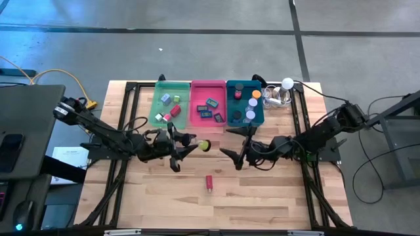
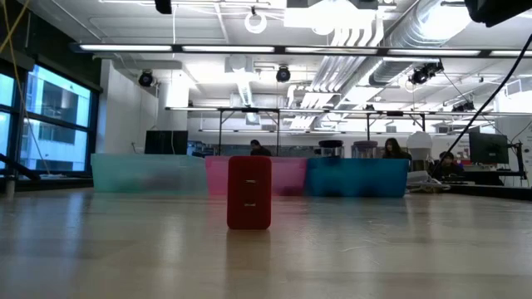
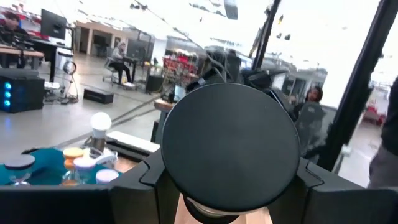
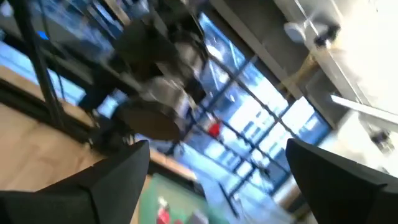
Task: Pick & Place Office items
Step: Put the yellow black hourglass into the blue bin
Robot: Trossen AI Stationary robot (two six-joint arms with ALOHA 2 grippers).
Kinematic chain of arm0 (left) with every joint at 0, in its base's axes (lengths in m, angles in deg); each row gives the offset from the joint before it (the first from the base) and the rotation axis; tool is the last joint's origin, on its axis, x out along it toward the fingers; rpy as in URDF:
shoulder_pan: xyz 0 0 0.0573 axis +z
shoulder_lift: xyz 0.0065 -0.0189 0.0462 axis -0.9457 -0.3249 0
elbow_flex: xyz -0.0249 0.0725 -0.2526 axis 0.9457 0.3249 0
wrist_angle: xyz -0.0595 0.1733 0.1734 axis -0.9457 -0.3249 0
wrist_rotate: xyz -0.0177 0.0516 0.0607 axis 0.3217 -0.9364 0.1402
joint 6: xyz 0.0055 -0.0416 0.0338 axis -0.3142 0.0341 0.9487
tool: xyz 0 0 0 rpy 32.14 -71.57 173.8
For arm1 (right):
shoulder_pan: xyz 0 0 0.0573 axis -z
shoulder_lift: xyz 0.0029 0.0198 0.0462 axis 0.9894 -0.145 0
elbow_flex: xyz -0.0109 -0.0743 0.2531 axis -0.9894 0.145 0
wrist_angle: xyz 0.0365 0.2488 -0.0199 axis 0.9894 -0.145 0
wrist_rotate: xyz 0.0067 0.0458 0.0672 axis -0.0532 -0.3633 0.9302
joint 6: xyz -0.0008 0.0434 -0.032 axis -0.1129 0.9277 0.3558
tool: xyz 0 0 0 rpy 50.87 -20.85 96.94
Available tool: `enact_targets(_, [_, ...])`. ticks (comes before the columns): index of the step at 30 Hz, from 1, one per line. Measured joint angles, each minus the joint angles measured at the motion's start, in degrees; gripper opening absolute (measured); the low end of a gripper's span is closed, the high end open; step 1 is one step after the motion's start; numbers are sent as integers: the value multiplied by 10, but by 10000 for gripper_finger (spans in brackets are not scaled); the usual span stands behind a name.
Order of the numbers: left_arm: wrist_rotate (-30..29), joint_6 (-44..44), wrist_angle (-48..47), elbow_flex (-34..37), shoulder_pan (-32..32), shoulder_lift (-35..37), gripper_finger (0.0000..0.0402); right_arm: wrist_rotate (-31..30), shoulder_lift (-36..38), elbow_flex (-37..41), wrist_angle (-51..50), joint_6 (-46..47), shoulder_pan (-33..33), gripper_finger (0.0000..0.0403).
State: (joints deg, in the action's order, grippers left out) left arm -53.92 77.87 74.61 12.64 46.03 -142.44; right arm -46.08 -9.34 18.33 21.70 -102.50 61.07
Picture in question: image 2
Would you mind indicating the purple capped hourglass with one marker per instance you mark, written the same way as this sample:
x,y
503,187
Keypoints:
x,y
365,144

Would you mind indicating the black capped blue sand hourglass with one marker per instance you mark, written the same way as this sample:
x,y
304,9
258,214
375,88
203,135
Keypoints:
x,y
331,144

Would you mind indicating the red long charger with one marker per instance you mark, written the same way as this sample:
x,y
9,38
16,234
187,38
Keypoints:
x,y
249,207

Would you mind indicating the long ceiling light bar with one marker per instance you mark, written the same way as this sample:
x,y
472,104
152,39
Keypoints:
x,y
228,49

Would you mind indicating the black metal rack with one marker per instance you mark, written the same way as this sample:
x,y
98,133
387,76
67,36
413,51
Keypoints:
x,y
249,110

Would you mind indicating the black cabinet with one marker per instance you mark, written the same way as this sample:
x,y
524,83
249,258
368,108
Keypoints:
x,y
166,142

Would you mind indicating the black monitor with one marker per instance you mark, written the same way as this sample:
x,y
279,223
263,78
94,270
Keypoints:
x,y
488,148

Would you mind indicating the large window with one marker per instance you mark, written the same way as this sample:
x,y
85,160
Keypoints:
x,y
58,104

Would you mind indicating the white light bulb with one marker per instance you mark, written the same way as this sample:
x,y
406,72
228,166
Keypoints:
x,y
419,143

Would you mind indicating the person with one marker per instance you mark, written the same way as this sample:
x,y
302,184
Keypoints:
x,y
448,164
394,148
257,148

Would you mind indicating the green plastic bin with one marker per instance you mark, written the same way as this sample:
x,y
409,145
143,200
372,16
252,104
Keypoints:
x,y
149,174

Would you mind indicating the pink plastic bin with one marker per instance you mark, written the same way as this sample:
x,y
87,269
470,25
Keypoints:
x,y
291,176

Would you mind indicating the teal plastic bin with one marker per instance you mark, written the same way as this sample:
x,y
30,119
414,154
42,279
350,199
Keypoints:
x,y
357,176

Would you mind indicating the black ceiling camera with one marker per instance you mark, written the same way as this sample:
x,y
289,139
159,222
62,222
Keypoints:
x,y
424,74
283,74
146,79

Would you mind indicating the silver ventilation duct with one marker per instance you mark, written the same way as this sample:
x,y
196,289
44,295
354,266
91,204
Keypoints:
x,y
415,33

